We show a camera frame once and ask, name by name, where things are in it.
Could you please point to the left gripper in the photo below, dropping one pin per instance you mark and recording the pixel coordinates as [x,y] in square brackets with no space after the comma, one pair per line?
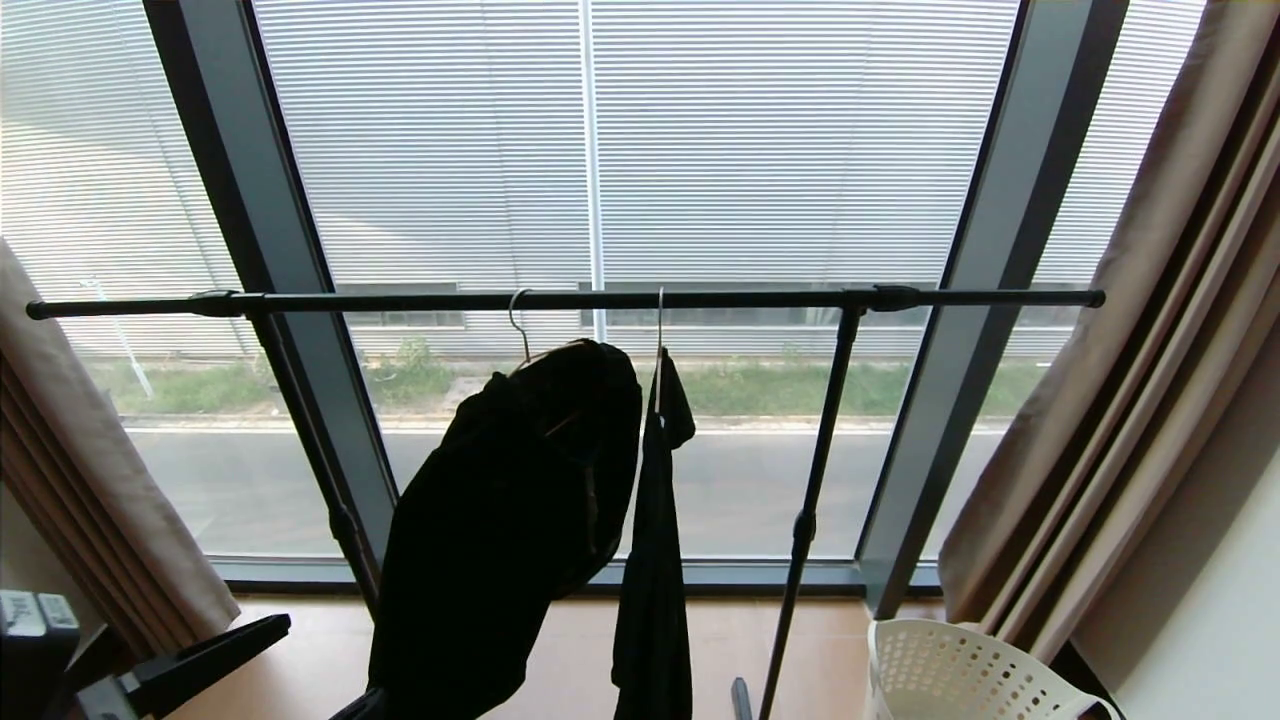
[105,700]

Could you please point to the window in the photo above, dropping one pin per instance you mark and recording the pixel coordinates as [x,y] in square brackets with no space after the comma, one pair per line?
[450,150]

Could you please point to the black garment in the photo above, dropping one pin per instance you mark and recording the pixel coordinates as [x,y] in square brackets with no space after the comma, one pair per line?
[655,600]

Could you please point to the white laundry basket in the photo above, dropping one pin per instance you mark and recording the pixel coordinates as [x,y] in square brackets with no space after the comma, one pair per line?
[950,670]

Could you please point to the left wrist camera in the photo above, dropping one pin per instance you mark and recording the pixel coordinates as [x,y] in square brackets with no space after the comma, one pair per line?
[35,640]

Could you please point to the pink clothes hanger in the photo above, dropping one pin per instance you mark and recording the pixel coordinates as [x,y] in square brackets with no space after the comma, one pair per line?
[660,340]
[522,345]

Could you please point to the black shorts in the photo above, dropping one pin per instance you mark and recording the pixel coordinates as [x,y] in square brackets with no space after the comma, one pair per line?
[500,520]

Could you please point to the black clothes rack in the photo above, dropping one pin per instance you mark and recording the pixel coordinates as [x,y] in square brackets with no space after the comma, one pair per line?
[400,301]

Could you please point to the brown curtain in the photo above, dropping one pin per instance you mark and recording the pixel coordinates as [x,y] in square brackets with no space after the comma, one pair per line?
[1150,300]
[90,450]

